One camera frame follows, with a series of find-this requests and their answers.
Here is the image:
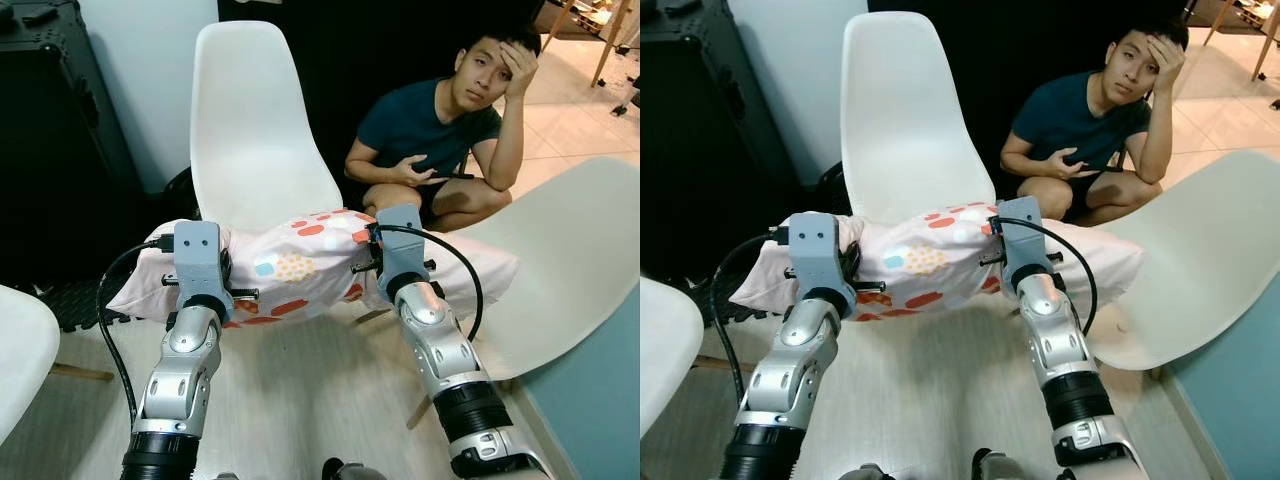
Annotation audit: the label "pink patterned pillow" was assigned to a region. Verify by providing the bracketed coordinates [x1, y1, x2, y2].
[730, 200, 1146, 321]
[105, 208, 521, 326]

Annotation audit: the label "person's right hand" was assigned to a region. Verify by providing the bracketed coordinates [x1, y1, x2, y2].
[388, 155, 441, 189]
[1040, 148, 1091, 181]

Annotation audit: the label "person's left hand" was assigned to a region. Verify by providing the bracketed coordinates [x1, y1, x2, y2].
[1145, 30, 1188, 91]
[500, 40, 541, 101]

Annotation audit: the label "person in blue shirt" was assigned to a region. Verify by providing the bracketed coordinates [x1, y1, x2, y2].
[1000, 18, 1191, 226]
[345, 28, 541, 233]

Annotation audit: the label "black foam floor mat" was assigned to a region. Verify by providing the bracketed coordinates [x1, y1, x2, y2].
[35, 280, 131, 331]
[703, 285, 743, 327]

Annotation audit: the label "black equipment case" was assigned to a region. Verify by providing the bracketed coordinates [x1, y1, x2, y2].
[640, 0, 801, 281]
[0, 0, 141, 291]

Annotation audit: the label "grey robot right leg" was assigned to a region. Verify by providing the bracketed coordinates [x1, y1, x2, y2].
[975, 450, 1031, 480]
[322, 458, 386, 480]

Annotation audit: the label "wooden table legs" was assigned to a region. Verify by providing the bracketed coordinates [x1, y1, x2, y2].
[1185, 0, 1280, 81]
[540, 0, 641, 86]

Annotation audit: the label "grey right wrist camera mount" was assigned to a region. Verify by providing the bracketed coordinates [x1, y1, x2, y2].
[997, 197, 1051, 291]
[375, 205, 431, 301]

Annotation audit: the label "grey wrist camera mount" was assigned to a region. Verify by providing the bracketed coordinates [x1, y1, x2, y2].
[997, 197, 1051, 291]
[787, 213, 859, 301]
[375, 205, 431, 301]
[173, 221, 233, 306]

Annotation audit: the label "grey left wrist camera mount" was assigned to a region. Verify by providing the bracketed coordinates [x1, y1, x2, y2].
[787, 213, 859, 301]
[173, 221, 233, 306]

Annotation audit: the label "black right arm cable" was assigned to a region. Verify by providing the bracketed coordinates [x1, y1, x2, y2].
[990, 215, 1099, 336]
[372, 224, 484, 341]

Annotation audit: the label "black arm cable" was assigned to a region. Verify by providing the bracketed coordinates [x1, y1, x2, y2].
[712, 228, 791, 401]
[372, 224, 484, 341]
[990, 215, 1099, 336]
[97, 237, 176, 426]

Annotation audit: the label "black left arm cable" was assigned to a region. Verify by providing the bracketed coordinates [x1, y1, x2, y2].
[712, 228, 791, 401]
[97, 237, 176, 426]

